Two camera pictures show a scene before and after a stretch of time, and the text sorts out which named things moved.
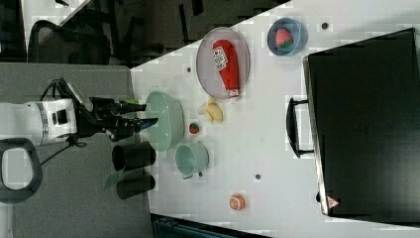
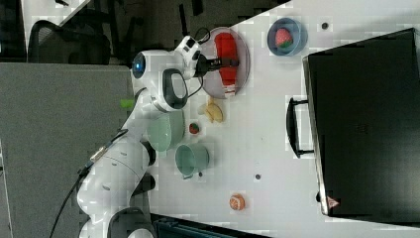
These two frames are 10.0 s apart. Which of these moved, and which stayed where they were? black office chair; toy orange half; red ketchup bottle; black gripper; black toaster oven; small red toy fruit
Moved: red ketchup bottle; black gripper
Stayed: black office chair; black toaster oven; small red toy fruit; toy orange half
